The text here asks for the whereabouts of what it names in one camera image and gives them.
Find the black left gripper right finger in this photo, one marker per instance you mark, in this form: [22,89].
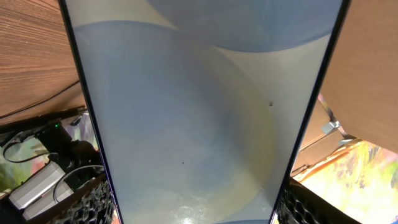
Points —
[299,205]

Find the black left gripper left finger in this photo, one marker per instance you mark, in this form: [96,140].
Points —
[91,204]

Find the blue Galaxy smartphone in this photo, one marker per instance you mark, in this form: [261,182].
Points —
[199,107]

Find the metal table clamp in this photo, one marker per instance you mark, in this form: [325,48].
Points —
[334,124]

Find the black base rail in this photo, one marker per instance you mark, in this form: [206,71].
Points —
[41,120]

